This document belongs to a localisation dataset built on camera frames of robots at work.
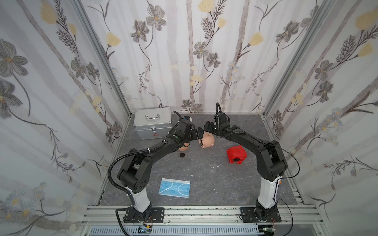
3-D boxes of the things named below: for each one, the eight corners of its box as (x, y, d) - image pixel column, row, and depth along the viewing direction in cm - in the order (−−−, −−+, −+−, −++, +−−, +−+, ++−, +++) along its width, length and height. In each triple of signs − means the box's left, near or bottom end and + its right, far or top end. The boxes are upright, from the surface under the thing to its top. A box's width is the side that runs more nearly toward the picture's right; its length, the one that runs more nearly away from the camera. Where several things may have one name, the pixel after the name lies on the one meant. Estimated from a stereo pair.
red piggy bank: (230, 166, 93) (234, 160, 86) (225, 154, 99) (228, 147, 92) (244, 163, 95) (248, 156, 88) (238, 151, 100) (242, 144, 93)
